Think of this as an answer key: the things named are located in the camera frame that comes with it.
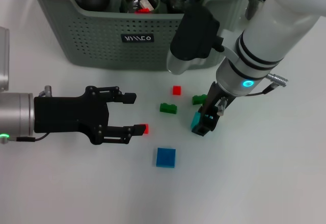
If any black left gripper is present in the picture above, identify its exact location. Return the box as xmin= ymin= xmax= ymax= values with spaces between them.
xmin=34 ymin=86 xmax=147 ymax=145

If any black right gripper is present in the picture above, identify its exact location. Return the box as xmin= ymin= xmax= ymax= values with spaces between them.
xmin=192 ymin=81 xmax=236 ymax=137

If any teal square toy block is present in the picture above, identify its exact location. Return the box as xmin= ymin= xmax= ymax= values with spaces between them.
xmin=191 ymin=111 xmax=202 ymax=130

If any green toy brick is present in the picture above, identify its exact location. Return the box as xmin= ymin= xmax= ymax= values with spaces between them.
xmin=159 ymin=102 xmax=178 ymax=115
xmin=192 ymin=94 xmax=209 ymax=105

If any white toy brick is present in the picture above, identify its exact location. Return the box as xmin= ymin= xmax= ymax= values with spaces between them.
xmin=139 ymin=0 xmax=154 ymax=10

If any blue square toy block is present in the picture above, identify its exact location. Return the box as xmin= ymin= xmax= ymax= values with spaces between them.
xmin=154 ymin=147 xmax=176 ymax=169

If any grey-green perforated storage bin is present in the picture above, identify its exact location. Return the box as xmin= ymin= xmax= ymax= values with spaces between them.
xmin=24 ymin=0 xmax=258 ymax=71

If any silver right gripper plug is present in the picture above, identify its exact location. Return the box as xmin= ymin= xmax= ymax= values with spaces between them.
xmin=216 ymin=97 xmax=228 ymax=116

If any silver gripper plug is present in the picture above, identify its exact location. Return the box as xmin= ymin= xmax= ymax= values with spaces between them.
xmin=216 ymin=97 xmax=228 ymax=116
xmin=38 ymin=86 xmax=53 ymax=98

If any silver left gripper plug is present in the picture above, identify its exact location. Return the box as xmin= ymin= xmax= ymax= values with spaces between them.
xmin=38 ymin=86 xmax=53 ymax=98

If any glass carafe with black lid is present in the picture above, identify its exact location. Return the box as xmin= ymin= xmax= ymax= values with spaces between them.
xmin=244 ymin=0 xmax=270 ymax=22

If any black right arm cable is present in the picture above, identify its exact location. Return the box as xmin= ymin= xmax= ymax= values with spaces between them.
xmin=248 ymin=72 xmax=289 ymax=97

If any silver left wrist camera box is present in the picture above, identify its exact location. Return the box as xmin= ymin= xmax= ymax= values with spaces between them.
xmin=0 ymin=26 xmax=10 ymax=92

